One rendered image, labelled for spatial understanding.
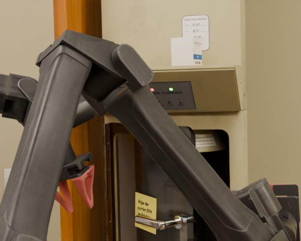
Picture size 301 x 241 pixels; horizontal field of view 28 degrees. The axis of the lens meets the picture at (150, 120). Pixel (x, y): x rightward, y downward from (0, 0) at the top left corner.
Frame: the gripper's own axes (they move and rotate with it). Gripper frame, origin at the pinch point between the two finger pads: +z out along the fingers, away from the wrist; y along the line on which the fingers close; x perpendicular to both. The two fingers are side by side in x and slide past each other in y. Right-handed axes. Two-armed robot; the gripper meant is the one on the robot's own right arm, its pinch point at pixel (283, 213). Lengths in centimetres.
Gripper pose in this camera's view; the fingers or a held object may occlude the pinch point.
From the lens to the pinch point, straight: 123.2
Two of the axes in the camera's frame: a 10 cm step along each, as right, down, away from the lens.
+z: 2.5, -0.7, 9.7
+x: -9.6, 0.5, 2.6
